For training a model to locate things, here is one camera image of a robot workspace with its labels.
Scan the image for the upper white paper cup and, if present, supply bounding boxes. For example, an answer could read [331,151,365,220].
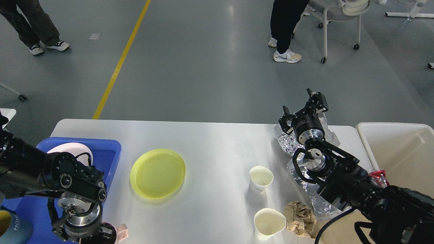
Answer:
[249,165,274,193]

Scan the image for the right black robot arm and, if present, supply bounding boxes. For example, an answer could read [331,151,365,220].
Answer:
[279,88,434,244]

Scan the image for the lower white paper cup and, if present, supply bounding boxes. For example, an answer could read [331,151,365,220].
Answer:
[254,207,287,241]

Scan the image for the white side table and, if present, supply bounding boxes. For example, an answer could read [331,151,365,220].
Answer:
[0,108,17,129]

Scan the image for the pink mug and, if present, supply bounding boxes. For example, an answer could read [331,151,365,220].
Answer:
[79,222,129,244]

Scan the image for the white table frame base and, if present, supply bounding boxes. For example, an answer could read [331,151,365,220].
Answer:
[385,0,434,21]

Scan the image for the red crumpled wrapper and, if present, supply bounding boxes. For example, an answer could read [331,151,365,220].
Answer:
[368,169,390,189]

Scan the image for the white plastic bin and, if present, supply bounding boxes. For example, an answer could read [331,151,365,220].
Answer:
[356,122,434,197]

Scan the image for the blue plastic tray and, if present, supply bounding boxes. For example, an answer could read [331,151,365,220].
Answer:
[1,137,121,244]

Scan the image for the yellow plastic plate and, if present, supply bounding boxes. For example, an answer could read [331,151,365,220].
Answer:
[129,148,186,200]

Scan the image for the person in dark trousers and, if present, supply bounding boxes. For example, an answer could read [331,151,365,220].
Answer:
[0,0,70,56]

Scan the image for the dark teal mug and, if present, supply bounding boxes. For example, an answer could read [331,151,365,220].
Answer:
[0,210,33,244]

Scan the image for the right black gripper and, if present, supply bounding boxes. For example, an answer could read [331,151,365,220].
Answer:
[279,88,329,143]

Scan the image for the white paper cup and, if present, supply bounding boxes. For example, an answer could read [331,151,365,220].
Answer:
[254,207,287,241]
[249,165,274,193]

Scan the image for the crumpled aluminium foil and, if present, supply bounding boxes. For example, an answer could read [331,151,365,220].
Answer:
[273,117,341,218]

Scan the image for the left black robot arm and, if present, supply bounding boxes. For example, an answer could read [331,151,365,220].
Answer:
[1,129,127,244]

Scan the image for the pink plate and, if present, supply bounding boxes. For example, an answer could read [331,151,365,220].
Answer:
[48,142,94,166]

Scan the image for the person in black trousers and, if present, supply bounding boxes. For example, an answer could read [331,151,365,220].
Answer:
[268,0,309,63]

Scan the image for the crumpled brown paper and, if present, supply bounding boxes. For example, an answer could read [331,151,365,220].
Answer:
[283,201,317,239]

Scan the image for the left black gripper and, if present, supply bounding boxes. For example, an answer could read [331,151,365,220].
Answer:
[52,203,117,244]

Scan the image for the white wheeled chair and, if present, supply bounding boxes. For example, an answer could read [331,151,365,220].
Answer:
[301,0,371,64]

